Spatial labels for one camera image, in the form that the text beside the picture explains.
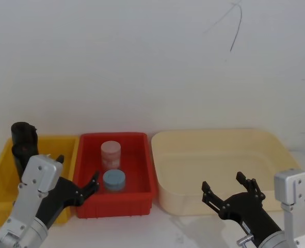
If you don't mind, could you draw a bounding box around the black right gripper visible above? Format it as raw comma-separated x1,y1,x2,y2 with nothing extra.
201,171,282,241

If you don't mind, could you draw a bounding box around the red plastic bin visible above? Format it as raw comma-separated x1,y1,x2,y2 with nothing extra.
76,132,153,219

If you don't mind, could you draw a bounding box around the cream plastic tub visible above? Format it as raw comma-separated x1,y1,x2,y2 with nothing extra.
150,129,301,216

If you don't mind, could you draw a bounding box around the yellow plastic bin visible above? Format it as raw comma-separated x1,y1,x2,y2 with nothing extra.
0,134,80,227

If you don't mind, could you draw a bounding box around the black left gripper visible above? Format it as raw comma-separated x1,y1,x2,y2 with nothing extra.
35,154,101,230

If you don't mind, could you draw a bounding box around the blue lidded jar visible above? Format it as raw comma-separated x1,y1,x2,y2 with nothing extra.
102,169,126,192

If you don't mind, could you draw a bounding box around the pink lidded jar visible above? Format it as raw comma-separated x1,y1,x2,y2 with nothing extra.
101,141,122,172

